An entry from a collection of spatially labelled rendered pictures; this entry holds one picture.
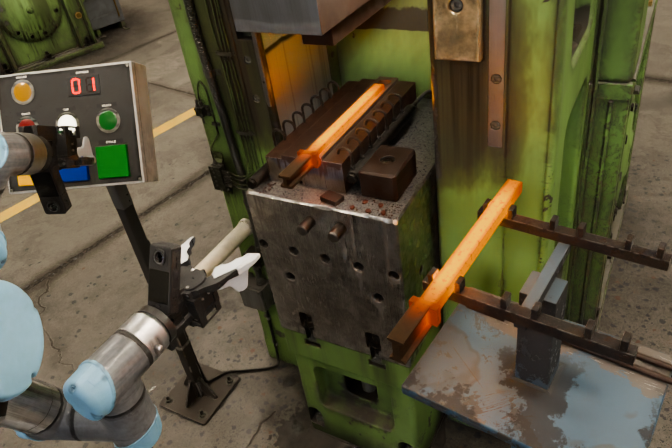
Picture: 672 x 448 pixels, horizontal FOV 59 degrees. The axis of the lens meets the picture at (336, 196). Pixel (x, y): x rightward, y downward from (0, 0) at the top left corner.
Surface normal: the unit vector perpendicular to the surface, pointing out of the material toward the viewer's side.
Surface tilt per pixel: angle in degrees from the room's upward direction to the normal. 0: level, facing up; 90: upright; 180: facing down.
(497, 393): 0
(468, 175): 90
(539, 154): 90
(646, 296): 0
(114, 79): 60
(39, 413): 100
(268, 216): 90
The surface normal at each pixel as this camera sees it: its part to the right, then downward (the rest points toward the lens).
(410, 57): -0.47, 0.55
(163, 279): -0.43, 0.07
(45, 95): -0.11, 0.08
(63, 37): 0.69, 0.32
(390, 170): -0.14, -0.82
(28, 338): 0.98, -0.18
